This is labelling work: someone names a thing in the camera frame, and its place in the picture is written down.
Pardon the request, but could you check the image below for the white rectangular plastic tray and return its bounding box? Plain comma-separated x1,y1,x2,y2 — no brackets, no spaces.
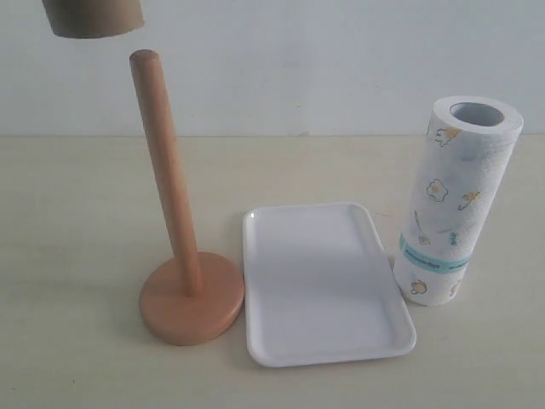
242,202,416,367

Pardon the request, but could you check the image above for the wooden paper towel holder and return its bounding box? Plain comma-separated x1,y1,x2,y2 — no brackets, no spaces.
129,49,244,346

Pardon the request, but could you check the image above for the brown cardboard tube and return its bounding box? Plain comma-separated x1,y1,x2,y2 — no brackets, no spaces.
43,0,145,39

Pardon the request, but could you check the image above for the printed white paper towel roll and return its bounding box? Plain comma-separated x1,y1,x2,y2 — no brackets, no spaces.
393,96,524,306

